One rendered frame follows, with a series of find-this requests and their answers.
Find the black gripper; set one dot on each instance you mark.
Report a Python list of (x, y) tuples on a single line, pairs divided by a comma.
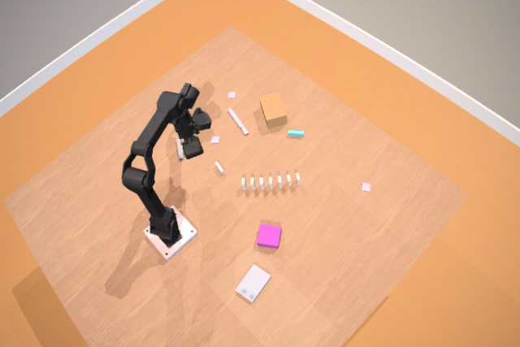
[(191, 146)]

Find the small teal block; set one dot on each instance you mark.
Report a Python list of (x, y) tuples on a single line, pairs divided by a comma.
[(296, 133)]

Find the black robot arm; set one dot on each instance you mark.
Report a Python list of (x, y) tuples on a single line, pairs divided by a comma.
[(171, 108)]

